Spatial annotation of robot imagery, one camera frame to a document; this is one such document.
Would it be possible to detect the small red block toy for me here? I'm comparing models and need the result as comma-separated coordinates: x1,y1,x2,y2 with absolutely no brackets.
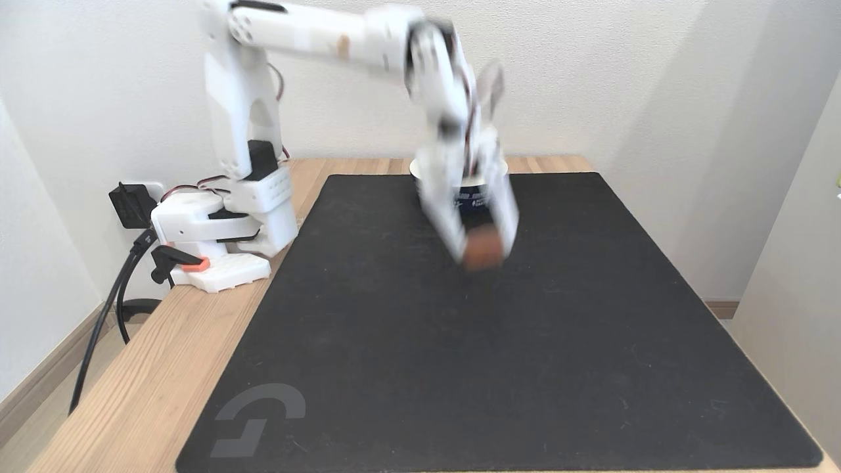
462,225,507,271

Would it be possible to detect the black printed paper bowl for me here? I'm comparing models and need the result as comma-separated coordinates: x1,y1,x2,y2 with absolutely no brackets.
409,156,510,212

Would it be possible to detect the black desk mat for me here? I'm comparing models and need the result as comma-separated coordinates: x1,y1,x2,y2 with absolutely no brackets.
175,172,824,472

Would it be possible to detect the orange black table clamp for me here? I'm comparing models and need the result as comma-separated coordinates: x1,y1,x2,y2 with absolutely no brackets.
150,244,212,288

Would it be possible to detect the black power adapter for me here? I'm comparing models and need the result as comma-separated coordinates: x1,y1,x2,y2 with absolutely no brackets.
108,183,158,230

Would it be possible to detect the red black servo wire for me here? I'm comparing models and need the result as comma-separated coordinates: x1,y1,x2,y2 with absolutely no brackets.
160,175,232,202

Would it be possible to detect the thin black cable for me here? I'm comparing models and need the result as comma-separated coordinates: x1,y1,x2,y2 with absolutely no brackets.
116,259,164,344

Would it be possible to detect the black power cable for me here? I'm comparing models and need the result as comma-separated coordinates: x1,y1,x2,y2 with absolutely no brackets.
69,230,159,416

